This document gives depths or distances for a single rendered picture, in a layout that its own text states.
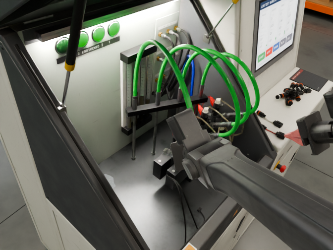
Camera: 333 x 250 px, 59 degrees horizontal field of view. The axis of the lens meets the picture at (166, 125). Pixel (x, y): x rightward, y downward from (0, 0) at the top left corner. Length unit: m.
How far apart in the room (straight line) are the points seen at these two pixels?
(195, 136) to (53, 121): 0.35
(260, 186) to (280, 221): 0.05
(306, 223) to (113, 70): 0.85
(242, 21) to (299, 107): 0.55
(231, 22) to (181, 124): 0.65
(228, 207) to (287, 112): 0.60
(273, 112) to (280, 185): 1.07
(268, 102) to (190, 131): 0.94
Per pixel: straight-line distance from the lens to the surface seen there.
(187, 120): 0.55
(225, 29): 1.15
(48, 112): 0.75
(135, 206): 1.12
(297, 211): 0.32
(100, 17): 0.89
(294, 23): 1.65
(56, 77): 0.90
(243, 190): 0.38
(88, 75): 0.97
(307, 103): 1.56
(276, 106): 1.46
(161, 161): 1.06
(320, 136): 0.81
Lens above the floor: 1.77
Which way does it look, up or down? 41 degrees down
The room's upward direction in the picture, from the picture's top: 7 degrees clockwise
